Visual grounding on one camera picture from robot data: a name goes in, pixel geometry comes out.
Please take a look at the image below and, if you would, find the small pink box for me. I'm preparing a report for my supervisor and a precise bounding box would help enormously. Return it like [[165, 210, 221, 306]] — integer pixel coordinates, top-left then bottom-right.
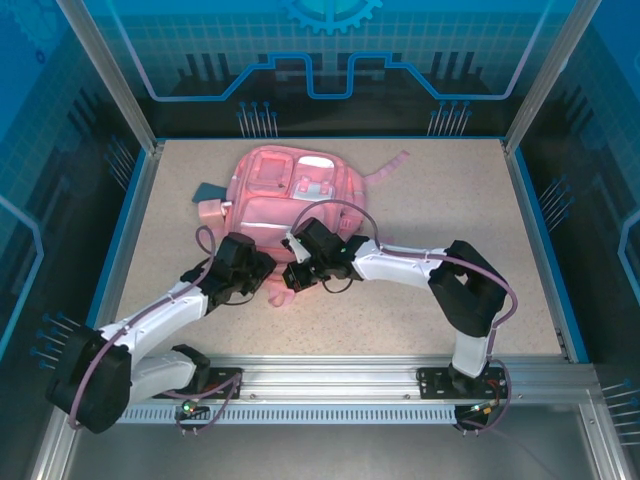
[[196, 198, 232, 229]]

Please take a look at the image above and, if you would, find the pink student backpack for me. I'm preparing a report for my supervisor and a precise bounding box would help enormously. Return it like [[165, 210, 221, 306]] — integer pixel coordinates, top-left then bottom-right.
[[230, 144, 411, 309]]

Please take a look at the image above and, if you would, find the dark teal notebook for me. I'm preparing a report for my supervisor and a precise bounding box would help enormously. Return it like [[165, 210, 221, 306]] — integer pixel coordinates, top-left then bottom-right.
[[192, 182, 226, 205]]

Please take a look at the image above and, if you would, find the small green-lit controller board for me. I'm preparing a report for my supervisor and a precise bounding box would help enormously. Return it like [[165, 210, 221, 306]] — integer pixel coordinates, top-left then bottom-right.
[[457, 399, 501, 419], [174, 394, 210, 420]]

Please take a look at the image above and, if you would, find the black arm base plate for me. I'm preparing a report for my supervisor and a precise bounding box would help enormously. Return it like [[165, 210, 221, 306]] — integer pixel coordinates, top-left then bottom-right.
[[152, 366, 246, 400], [418, 366, 506, 400]]

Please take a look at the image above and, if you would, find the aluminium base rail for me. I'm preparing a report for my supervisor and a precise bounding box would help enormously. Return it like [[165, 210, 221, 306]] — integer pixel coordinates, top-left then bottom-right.
[[67, 353, 599, 404]]

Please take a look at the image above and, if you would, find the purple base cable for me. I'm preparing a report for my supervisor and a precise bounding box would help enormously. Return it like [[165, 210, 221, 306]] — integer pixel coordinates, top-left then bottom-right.
[[452, 394, 514, 437], [158, 363, 247, 437]]

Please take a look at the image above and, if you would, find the aluminium side rail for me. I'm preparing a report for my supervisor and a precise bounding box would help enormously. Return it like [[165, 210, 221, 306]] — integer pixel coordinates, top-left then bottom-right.
[[502, 139, 591, 364], [74, 142, 164, 364]]

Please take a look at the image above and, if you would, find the slotted grey cable duct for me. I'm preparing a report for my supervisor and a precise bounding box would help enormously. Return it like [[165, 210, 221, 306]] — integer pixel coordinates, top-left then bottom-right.
[[119, 404, 459, 426]]

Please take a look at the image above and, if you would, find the aluminium frame post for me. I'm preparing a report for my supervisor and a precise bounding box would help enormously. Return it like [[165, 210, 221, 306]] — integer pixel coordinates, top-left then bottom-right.
[[502, 0, 604, 155], [55, 0, 166, 155]]

